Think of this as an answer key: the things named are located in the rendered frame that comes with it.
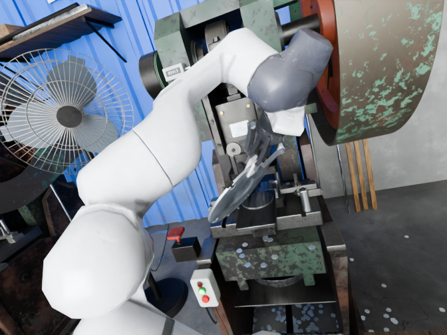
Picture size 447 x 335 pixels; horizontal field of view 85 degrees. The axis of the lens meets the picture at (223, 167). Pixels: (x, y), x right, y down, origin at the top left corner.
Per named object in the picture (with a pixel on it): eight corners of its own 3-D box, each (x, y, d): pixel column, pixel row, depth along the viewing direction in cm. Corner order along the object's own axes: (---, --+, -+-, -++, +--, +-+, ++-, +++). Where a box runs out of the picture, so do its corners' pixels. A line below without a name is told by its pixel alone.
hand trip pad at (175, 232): (185, 252, 95) (179, 235, 93) (171, 253, 97) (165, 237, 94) (191, 240, 101) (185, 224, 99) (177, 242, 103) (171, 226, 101)
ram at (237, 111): (270, 171, 91) (251, 92, 82) (231, 179, 95) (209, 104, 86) (270, 156, 107) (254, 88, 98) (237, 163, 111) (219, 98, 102)
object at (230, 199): (223, 223, 98) (221, 222, 98) (272, 170, 98) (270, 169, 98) (197, 223, 71) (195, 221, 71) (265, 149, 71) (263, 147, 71)
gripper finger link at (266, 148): (275, 129, 64) (279, 132, 63) (262, 159, 72) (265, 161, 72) (266, 135, 62) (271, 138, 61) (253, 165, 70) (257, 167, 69)
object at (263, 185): (278, 197, 103) (276, 188, 102) (243, 203, 107) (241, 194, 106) (277, 188, 112) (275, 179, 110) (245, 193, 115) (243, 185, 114)
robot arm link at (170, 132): (164, 167, 31) (322, 60, 40) (98, 86, 38) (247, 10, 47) (179, 197, 41) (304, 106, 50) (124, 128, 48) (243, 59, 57)
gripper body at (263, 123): (300, 118, 59) (285, 145, 66) (274, 99, 62) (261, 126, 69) (283, 129, 55) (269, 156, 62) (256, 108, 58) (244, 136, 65)
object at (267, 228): (284, 255, 83) (276, 222, 79) (244, 259, 87) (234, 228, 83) (281, 215, 106) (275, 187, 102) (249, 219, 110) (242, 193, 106)
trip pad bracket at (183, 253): (207, 282, 100) (191, 243, 94) (185, 284, 102) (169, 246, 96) (210, 271, 105) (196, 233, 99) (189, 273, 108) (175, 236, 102)
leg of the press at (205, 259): (250, 381, 109) (183, 208, 81) (225, 380, 112) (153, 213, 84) (259, 245, 193) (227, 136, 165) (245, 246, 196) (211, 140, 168)
